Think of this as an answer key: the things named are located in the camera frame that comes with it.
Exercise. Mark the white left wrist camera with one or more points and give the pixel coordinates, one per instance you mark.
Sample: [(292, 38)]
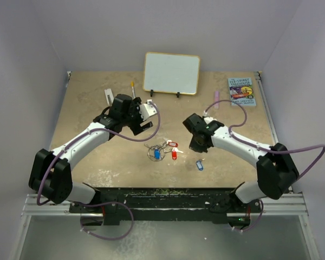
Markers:
[(147, 110)]

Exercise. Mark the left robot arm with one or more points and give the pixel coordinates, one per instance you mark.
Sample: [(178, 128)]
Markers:
[(51, 174)]

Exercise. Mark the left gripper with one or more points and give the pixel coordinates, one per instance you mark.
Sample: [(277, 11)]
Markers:
[(136, 128)]

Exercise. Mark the metal keyring with keys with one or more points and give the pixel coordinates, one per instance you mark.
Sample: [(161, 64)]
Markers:
[(161, 147)]

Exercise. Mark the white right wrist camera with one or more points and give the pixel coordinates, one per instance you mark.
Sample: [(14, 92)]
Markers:
[(207, 118)]

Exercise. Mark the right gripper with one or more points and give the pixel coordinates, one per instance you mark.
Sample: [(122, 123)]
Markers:
[(195, 147)]

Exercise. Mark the red key tag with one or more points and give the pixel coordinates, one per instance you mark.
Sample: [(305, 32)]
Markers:
[(174, 153), (172, 143)]

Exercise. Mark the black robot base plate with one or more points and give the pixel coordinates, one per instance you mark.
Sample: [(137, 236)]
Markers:
[(216, 205)]

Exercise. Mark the yellow capped marker pen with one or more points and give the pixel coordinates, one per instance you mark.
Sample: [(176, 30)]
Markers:
[(133, 90)]

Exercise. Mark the blue treehouse book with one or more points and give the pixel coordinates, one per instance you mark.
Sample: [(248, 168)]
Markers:
[(241, 91)]

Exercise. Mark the yellow framed whiteboard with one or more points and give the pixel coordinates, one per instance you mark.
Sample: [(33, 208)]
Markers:
[(171, 73)]

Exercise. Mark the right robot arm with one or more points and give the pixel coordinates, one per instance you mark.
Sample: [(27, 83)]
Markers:
[(276, 171)]

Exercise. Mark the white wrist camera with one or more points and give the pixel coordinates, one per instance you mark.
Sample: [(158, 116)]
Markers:
[(147, 110), (207, 118)]

